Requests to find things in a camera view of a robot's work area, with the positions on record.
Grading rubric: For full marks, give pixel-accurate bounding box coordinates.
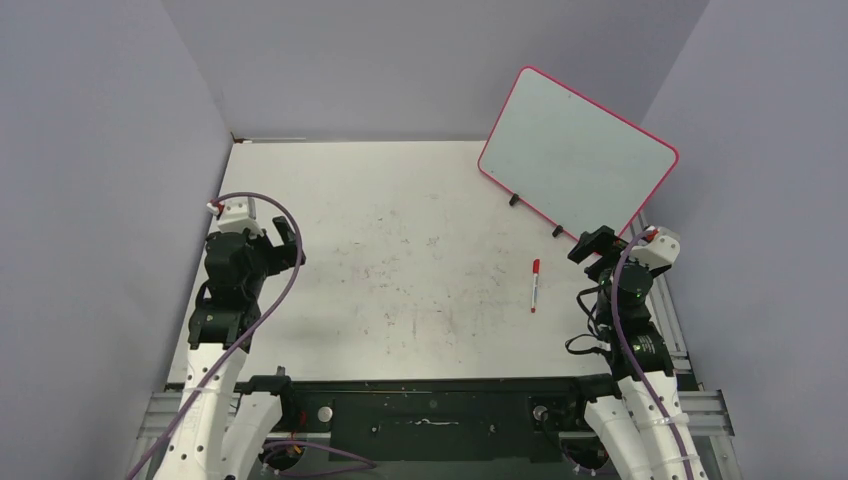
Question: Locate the white red marker pen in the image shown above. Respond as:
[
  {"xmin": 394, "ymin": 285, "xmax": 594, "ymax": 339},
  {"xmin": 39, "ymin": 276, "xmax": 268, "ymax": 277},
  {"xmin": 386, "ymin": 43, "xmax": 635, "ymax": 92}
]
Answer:
[{"xmin": 530, "ymin": 258, "xmax": 541, "ymax": 313}]

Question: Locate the pink framed whiteboard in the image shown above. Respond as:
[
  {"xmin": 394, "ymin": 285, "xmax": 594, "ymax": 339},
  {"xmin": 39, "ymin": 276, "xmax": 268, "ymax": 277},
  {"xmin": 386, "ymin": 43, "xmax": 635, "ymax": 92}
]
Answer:
[{"xmin": 477, "ymin": 66, "xmax": 680, "ymax": 238}]

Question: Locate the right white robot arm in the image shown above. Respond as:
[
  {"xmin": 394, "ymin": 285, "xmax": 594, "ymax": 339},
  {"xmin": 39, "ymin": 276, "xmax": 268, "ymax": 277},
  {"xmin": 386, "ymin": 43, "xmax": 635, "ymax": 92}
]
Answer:
[{"xmin": 565, "ymin": 226, "xmax": 708, "ymax": 479}]

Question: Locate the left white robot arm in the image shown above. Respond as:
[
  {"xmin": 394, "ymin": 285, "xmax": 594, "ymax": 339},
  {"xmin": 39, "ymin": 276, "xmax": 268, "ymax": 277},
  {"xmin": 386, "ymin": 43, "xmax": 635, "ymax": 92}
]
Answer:
[{"xmin": 126, "ymin": 213, "xmax": 306, "ymax": 479}]

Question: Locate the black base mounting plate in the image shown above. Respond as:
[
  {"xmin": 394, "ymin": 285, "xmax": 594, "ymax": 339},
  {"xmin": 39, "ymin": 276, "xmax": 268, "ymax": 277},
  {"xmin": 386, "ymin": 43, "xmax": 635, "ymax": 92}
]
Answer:
[{"xmin": 271, "ymin": 374, "xmax": 613, "ymax": 462}]

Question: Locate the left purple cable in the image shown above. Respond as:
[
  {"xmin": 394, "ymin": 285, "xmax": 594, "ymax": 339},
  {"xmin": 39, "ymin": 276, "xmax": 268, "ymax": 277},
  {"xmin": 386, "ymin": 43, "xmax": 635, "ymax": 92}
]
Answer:
[{"xmin": 125, "ymin": 192, "xmax": 305, "ymax": 480}]

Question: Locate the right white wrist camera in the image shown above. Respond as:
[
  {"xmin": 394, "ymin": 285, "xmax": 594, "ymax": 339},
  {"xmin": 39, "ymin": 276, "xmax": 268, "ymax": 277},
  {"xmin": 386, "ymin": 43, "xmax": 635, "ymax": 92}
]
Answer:
[{"xmin": 628, "ymin": 227, "xmax": 681, "ymax": 274}]

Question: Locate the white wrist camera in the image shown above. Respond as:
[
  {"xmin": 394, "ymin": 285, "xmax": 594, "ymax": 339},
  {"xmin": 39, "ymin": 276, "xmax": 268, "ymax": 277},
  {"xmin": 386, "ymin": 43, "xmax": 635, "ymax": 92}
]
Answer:
[
  {"xmin": 628, "ymin": 227, "xmax": 681, "ymax": 274},
  {"xmin": 206, "ymin": 197, "xmax": 264, "ymax": 238}
]

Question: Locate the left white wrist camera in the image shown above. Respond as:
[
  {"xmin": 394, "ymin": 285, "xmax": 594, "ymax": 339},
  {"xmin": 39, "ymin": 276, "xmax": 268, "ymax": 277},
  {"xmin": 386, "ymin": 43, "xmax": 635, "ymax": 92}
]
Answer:
[{"xmin": 206, "ymin": 197, "xmax": 264, "ymax": 238}]

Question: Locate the aluminium rail frame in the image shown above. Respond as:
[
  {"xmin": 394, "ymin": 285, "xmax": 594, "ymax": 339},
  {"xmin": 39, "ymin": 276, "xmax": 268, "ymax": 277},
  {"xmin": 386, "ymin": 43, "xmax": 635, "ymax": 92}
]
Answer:
[{"xmin": 141, "ymin": 212, "xmax": 732, "ymax": 479}]

